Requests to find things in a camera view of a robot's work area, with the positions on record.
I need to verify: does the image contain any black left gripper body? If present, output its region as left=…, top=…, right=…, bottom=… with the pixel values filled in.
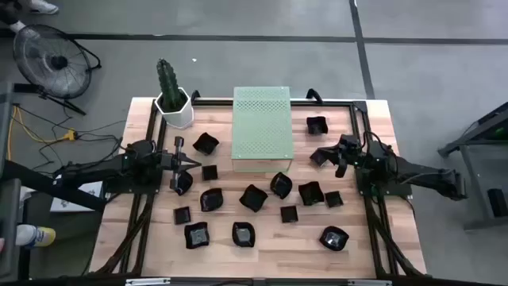
left=160, top=136, right=187, bottom=191

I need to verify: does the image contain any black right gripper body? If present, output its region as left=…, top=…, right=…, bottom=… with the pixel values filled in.
left=335, top=133, right=364, bottom=179

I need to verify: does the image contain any black small square plate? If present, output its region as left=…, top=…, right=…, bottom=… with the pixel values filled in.
left=310, top=149, right=331, bottom=168
left=173, top=206, right=192, bottom=226
left=201, top=164, right=219, bottom=182
left=279, top=205, right=299, bottom=224
left=325, top=190, right=344, bottom=209

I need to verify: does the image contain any black wavy square bowl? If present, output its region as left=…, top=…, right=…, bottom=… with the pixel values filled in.
left=183, top=221, right=211, bottom=250
left=298, top=180, right=325, bottom=207
left=306, top=115, right=329, bottom=136
left=192, top=132, right=221, bottom=157
left=238, top=184, right=269, bottom=214

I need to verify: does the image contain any green perforated metal shelf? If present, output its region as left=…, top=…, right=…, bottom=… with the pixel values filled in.
left=231, top=86, right=295, bottom=174

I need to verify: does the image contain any green cactus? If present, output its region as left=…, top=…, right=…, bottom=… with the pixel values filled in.
left=156, top=58, right=184, bottom=113

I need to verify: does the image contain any white cardboard box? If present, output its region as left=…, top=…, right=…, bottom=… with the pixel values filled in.
left=49, top=180, right=105, bottom=214

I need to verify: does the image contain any grey metal stand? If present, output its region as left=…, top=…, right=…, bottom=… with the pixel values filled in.
left=437, top=101, right=508, bottom=232

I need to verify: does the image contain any black diagonal metal beam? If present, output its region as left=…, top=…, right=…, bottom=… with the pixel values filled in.
left=0, top=158, right=108, bottom=212

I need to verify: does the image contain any black box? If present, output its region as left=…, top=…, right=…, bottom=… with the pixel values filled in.
left=487, top=187, right=508, bottom=218

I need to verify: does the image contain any black floor fan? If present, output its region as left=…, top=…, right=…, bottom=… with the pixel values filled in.
left=11, top=23, right=102, bottom=117

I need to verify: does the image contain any white yellow spray bottle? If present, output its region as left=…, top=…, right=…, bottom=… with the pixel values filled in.
left=14, top=223, right=57, bottom=249

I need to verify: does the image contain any black aluminium table frame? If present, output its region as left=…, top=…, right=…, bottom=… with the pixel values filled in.
left=90, top=97, right=429, bottom=279

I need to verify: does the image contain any black floor cable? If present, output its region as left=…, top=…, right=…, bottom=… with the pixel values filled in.
left=37, top=118, right=125, bottom=172

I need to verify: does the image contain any yellow power cable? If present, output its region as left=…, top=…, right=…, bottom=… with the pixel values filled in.
left=6, top=105, right=79, bottom=160

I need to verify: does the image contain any silver edge bracket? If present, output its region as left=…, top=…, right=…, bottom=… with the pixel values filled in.
left=347, top=279, right=393, bottom=286
left=125, top=277, right=171, bottom=286

